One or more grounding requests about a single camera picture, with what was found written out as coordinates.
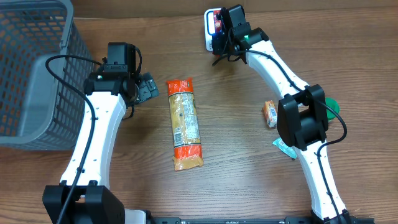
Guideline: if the thin red sachet packet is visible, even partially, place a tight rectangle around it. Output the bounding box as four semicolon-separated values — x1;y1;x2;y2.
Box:
213;10;223;33

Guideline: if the long orange noodle packet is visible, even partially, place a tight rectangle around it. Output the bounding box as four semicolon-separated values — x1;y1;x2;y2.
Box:
166;78;203;171

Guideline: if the small orange snack box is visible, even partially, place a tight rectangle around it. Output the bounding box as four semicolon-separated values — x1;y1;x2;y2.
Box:
263;100;277;128

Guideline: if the green lidded can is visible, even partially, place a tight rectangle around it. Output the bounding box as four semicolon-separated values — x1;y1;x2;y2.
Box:
325;98;340;121

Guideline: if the teal wet wipes pack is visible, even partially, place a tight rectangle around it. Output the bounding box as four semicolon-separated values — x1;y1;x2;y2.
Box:
272;138;297;160

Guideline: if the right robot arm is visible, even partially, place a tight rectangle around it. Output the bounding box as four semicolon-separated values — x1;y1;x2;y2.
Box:
204;4;354;223

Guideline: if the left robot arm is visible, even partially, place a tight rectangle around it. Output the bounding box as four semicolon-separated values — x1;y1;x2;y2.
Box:
42;42;159;223

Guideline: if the white barcode scanner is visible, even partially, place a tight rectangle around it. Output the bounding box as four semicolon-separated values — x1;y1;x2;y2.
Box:
203;7;221;52

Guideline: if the grey plastic shopping basket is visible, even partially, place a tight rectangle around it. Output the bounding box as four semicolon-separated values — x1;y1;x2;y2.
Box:
1;0;94;151

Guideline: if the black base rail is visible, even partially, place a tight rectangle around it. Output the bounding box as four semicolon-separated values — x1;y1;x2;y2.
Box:
146;216;376;224

